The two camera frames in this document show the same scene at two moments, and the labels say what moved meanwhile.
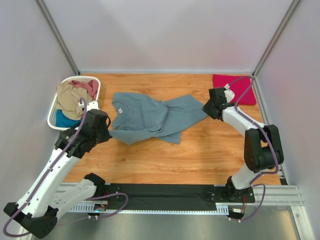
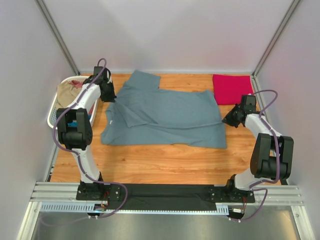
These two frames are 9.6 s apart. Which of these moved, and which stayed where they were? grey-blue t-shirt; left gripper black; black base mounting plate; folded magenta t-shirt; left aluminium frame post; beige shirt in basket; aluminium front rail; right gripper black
Moved: grey-blue t-shirt; left gripper black; right gripper black
Stayed: left aluminium frame post; folded magenta t-shirt; beige shirt in basket; aluminium front rail; black base mounting plate
